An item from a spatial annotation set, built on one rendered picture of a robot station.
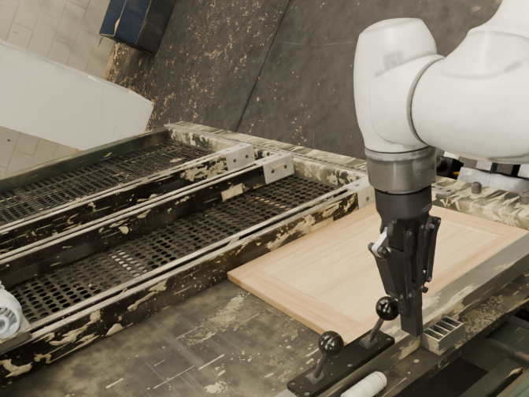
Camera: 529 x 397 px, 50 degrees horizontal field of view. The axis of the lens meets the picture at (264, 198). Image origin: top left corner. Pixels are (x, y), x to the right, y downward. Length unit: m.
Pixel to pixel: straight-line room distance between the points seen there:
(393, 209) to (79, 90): 4.23
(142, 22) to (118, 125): 0.96
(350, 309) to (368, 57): 0.59
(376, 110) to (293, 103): 2.84
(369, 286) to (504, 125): 0.70
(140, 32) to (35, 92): 1.12
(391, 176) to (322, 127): 2.54
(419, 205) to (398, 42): 0.21
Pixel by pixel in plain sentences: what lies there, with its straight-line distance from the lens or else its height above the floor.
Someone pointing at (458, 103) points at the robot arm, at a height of 1.69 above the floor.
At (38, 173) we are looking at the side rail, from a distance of 2.56.
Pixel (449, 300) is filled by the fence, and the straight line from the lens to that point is 1.11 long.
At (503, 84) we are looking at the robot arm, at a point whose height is 1.69.
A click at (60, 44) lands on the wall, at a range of 6.21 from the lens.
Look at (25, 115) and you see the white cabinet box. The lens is 4.80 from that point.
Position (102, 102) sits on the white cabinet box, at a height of 0.44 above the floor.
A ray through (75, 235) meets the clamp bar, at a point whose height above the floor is 1.56.
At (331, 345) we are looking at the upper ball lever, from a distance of 0.83.
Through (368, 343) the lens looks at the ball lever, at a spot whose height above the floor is 1.39.
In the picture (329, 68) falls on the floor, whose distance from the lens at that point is 3.40.
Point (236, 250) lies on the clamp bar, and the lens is 1.33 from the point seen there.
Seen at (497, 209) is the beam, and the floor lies 0.90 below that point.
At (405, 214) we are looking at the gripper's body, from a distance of 0.76.
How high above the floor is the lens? 2.16
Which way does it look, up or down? 39 degrees down
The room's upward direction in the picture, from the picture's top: 73 degrees counter-clockwise
